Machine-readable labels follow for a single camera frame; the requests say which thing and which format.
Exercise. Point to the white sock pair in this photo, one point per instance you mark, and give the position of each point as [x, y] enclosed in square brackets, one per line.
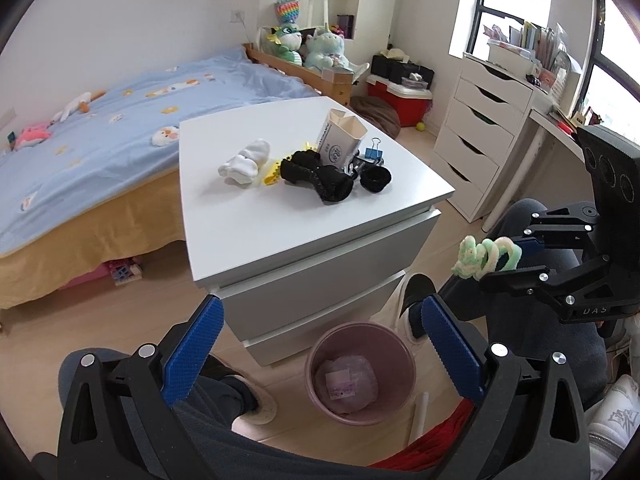
[245, 166]

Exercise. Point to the green dragon plush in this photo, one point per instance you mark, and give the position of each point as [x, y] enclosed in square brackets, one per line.
[284, 42]

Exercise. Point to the brown bean bag cushion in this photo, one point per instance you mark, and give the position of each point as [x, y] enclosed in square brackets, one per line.
[379, 113]

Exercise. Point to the blue binder clip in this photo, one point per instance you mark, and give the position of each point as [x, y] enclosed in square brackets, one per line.
[373, 153]

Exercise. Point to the pink trash bin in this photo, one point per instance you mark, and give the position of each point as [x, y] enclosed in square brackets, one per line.
[392, 362]

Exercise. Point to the white goose plush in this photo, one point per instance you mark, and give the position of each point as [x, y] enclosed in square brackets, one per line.
[79, 104]

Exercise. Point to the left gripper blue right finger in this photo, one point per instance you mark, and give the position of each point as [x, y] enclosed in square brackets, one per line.
[459, 346]

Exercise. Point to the red cooler box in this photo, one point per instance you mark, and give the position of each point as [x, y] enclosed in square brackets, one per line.
[411, 105]

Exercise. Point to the black camera module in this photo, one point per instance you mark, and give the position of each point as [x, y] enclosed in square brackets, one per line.
[613, 164]

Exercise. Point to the mint unicorn plush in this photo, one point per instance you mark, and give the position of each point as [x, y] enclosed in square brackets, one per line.
[325, 51]

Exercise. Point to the cream paper carton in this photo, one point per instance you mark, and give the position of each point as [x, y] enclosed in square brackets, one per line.
[339, 138]

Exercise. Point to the black Y-shaped massager head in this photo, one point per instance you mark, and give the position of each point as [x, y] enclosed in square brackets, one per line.
[359, 164]

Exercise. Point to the books and papers stack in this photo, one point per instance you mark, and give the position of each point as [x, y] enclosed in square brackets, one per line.
[536, 54]

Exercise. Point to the pink shark plush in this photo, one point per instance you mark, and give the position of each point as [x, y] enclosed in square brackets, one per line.
[32, 136]

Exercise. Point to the bed with blue blanket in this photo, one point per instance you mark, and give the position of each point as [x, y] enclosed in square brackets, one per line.
[103, 184]

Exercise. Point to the black storage bag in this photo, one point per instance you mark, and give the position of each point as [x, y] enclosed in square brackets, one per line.
[400, 72]

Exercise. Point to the white right slipper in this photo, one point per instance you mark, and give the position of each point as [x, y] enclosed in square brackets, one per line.
[260, 406]

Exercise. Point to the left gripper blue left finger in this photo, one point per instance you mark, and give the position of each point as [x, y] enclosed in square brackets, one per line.
[186, 347]

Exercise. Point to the green white fluffy scrunchie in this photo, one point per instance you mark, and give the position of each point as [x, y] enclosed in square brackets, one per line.
[475, 260]

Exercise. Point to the white nightstand with drawers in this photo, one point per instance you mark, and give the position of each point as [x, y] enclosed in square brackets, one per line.
[286, 266]

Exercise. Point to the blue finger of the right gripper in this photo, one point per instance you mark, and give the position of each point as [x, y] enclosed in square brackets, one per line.
[519, 280]
[517, 249]

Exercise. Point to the pink tissue packet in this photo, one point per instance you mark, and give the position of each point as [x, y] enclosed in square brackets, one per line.
[346, 385]

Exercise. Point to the white desk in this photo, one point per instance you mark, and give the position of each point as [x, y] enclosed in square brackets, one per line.
[546, 128]

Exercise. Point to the white drawer unit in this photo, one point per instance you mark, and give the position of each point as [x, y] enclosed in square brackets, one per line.
[484, 118]

